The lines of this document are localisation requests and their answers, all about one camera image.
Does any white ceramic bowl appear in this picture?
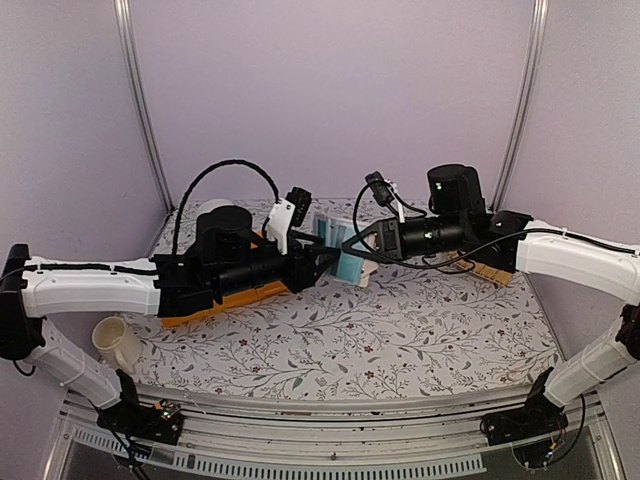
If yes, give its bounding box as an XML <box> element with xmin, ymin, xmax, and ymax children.
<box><xmin>197</xmin><ymin>199</ymin><xmax>234</xmax><ymax>216</ymax></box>

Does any right aluminium frame post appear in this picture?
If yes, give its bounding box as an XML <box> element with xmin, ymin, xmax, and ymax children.
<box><xmin>490</xmin><ymin>0</ymin><xmax>549</xmax><ymax>211</ymax></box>

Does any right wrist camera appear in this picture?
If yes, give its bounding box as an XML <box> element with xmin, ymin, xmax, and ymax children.
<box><xmin>365</xmin><ymin>171</ymin><xmax>406</xmax><ymax>223</ymax></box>

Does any right black cable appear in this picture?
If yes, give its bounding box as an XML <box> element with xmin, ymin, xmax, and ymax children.
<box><xmin>352</xmin><ymin>182</ymin><xmax>571</xmax><ymax>271</ymax></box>

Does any front aluminium rail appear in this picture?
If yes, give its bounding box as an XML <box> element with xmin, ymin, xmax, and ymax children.
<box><xmin>42</xmin><ymin>384</ymin><xmax>626</xmax><ymax>480</ymax></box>

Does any yellow middle storage bin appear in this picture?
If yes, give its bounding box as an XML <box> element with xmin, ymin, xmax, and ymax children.
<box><xmin>207</xmin><ymin>229</ymin><xmax>285</xmax><ymax>308</ymax></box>

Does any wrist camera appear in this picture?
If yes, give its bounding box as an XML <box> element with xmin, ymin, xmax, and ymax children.
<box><xmin>365</xmin><ymin>171</ymin><xmax>406</xmax><ymax>223</ymax></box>
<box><xmin>264</xmin><ymin>187</ymin><xmax>312</xmax><ymax>255</ymax></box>

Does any yellow storage bin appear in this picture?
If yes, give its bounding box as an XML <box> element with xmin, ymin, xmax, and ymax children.
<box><xmin>161</xmin><ymin>309</ymin><xmax>214</xmax><ymax>328</ymax></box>
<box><xmin>207</xmin><ymin>229</ymin><xmax>285</xmax><ymax>308</ymax></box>

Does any beige card holder wallet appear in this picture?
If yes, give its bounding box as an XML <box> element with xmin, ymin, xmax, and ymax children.
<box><xmin>312</xmin><ymin>212</ymin><xmax>381</xmax><ymax>289</ymax></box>

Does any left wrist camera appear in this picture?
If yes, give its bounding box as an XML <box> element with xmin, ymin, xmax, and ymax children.
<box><xmin>264</xmin><ymin>187</ymin><xmax>312</xmax><ymax>255</ymax></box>

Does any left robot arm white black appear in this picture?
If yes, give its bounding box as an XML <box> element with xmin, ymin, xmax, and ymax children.
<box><xmin>1</xmin><ymin>200</ymin><xmax>340</xmax><ymax>434</ymax></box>

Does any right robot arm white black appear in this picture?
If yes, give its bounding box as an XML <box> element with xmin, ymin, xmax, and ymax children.
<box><xmin>342</xmin><ymin>164</ymin><xmax>639</xmax><ymax>436</ymax></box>

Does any black cable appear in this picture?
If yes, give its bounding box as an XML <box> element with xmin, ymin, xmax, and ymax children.
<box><xmin>169</xmin><ymin>159</ymin><xmax>281</xmax><ymax>256</ymax></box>
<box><xmin>352</xmin><ymin>182</ymin><xmax>571</xmax><ymax>271</ymax></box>

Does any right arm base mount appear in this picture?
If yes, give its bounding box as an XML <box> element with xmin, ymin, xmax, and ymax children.
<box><xmin>480</xmin><ymin>400</ymin><xmax>568</xmax><ymax>446</ymax></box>

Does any left black cable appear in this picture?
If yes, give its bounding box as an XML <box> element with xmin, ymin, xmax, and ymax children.
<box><xmin>169</xmin><ymin>159</ymin><xmax>281</xmax><ymax>256</ymax></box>

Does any yellow left storage bin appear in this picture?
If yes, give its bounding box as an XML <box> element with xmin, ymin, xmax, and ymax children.
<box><xmin>161</xmin><ymin>309</ymin><xmax>214</xmax><ymax>328</ymax></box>

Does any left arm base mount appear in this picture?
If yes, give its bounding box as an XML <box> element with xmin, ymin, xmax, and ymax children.
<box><xmin>97</xmin><ymin>400</ymin><xmax>185</xmax><ymax>446</ymax></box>

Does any aluminium frame post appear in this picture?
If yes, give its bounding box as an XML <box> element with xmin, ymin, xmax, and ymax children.
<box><xmin>113</xmin><ymin>0</ymin><xmax>175</xmax><ymax>213</ymax></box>
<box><xmin>490</xmin><ymin>0</ymin><xmax>549</xmax><ymax>211</ymax></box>

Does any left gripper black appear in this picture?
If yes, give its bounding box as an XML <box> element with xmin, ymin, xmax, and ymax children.
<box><xmin>213</xmin><ymin>232</ymin><xmax>340</xmax><ymax>298</ymax></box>

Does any left aluminium frame post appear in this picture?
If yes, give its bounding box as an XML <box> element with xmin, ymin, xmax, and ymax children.
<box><xmin>113</xmin><ymin>0</ymin><xmax>175</xmax><ymax>213</ymax></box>

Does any woven bamboo tray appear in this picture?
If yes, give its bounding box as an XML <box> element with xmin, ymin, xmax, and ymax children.
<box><xmin>446</xmin><ymin>250</ymin><xmax>514</xmax><ymax>287</ymax></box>

